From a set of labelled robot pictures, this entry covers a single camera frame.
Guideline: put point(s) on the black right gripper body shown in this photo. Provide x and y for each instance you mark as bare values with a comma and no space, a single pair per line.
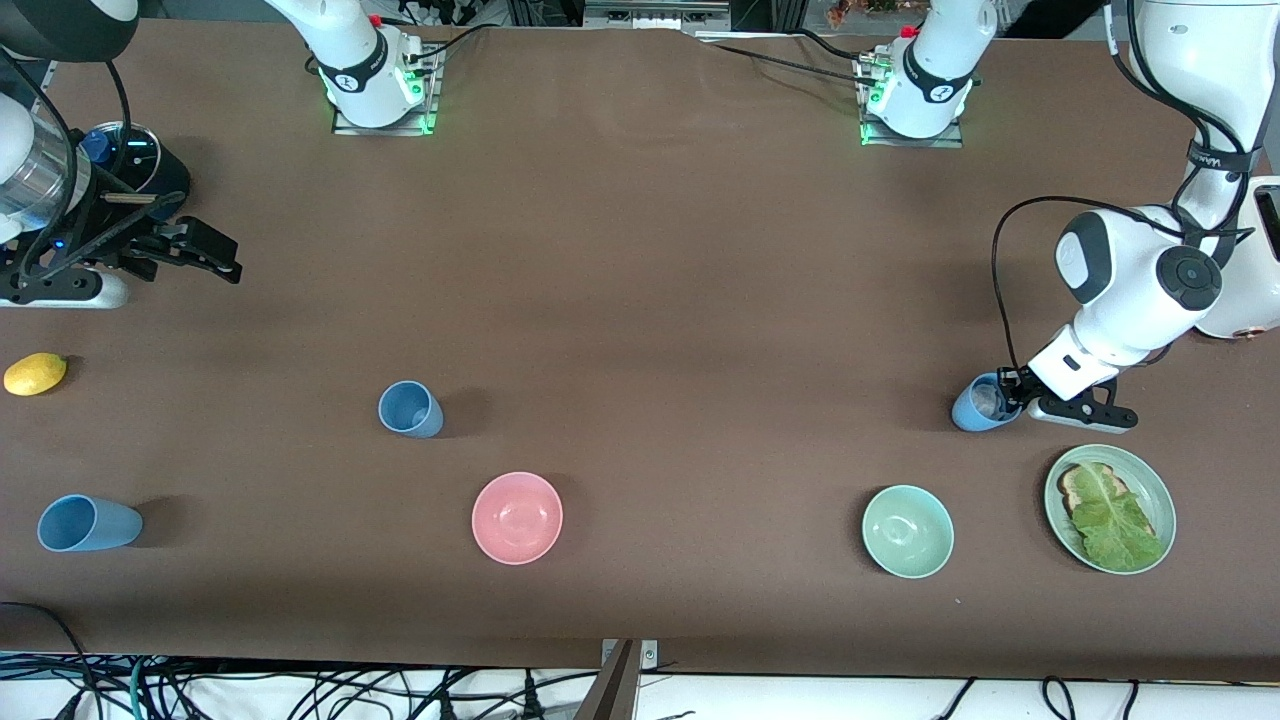
118,236

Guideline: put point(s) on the white tissue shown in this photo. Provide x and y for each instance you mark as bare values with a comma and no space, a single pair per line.
986,402

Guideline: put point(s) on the blue plastic cup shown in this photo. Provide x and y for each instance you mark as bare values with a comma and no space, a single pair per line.
100,525
966,412
410,408

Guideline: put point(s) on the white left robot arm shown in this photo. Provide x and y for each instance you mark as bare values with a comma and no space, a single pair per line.
1130,290

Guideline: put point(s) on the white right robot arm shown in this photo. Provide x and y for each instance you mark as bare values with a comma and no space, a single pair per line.
350,70

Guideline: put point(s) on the toast slice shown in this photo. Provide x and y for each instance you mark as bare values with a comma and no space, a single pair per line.
1075,490

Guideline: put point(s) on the green lettuce leaf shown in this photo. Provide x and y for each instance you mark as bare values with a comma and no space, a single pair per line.
1115,525

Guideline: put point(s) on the green plate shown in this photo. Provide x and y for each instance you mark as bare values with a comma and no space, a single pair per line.
1152,490

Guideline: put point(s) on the yellow lemon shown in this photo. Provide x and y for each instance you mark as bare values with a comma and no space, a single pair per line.
35,375

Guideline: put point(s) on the mint green bowl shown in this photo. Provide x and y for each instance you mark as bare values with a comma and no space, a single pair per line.
908,531

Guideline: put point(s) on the white countertop appliance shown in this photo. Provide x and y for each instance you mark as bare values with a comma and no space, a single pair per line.
1262,295

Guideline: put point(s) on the pink bowl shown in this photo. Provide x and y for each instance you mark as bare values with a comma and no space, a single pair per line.
517,518

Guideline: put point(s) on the dark angled bar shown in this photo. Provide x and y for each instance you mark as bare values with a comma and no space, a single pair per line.
610,695

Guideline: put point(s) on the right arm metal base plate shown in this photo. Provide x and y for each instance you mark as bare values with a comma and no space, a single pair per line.
430,120

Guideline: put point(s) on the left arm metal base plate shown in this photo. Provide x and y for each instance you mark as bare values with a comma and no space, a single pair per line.
950,138

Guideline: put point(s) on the small metal table bracket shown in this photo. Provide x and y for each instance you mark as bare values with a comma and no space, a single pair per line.
650,655

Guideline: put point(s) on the aluminium frame rail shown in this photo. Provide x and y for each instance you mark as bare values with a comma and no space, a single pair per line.
655,15

